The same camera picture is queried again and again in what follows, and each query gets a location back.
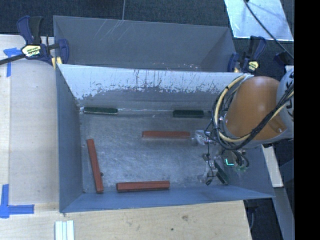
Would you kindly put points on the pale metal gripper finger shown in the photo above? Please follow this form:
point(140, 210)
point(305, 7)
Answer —
point(209, 167)
point(201, 136)

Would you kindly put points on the dark green flat block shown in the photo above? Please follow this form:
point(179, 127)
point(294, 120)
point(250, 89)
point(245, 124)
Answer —
point(188, 113)
point(221, 173)
point(100, 110)

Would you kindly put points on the red-brown flat block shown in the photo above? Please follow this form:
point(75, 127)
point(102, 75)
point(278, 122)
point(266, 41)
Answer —
point(143, 186)
point(166, 134)
point(95, 165)

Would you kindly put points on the grey metal bin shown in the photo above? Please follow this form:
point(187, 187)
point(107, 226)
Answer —
point(140, 159)

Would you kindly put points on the pale wood board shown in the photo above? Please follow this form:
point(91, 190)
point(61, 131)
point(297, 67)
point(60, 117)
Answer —
point(32, 134)

